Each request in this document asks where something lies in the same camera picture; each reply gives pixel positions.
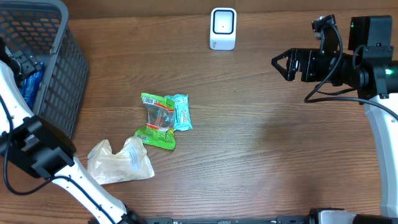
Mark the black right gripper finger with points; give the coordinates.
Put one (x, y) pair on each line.
(282, 70)
(285, 54)

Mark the dark grey plastic basket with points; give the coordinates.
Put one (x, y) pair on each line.
(40, 28)

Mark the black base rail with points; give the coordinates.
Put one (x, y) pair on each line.
(236, 220)

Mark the teal wet wipes pack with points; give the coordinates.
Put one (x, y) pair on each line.
(182, 120)

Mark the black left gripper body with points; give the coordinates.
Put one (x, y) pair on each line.
(27, 64)

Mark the white barcode scanner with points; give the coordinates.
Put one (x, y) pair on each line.
(223, 28)

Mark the green clear snack bag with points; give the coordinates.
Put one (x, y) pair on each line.
(159, 128)

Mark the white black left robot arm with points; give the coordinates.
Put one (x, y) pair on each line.
(42, 151)

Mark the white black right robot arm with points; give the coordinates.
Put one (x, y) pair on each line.
(368, 76)

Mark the blue snack bar wrapper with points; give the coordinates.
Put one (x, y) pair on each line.
(31, 85)

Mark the beige clear plastic bag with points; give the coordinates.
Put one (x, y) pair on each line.
(130, 163)

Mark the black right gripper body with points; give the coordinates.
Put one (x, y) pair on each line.
(315, 65)

